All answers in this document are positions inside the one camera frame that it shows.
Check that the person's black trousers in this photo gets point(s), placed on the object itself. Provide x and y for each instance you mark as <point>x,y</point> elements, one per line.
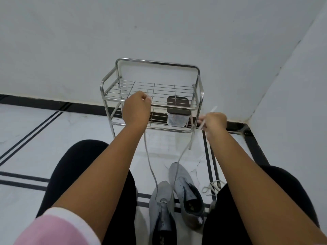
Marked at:
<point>84,155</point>

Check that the grey shoelace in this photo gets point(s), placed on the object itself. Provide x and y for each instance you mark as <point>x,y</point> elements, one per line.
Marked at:
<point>213,110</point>

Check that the person's right hand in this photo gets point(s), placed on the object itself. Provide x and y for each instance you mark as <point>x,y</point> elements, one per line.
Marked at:
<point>216,125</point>

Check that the person's left hand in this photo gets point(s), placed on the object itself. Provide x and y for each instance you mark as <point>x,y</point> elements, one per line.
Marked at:
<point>136,109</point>

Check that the person's left fingers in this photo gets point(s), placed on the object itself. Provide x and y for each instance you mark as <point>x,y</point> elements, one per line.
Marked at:
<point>147,97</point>

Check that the person's left forearm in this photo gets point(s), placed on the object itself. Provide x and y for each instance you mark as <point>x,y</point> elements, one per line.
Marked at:
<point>102,173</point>

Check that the clear container with brown lid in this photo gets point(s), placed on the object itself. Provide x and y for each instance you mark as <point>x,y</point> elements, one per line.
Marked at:
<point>178,117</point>

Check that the person's right forearm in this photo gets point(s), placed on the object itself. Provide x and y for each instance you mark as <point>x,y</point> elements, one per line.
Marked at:
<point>255,191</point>

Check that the pink sleeve with white cuff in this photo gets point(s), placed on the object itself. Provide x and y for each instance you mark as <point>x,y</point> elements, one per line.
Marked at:
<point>56,227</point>

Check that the grey sneaker with white lace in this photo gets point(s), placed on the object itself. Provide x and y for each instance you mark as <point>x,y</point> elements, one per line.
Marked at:
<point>213,187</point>

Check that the person's right fingers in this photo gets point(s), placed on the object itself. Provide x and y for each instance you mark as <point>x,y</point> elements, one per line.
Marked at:
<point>201,121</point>

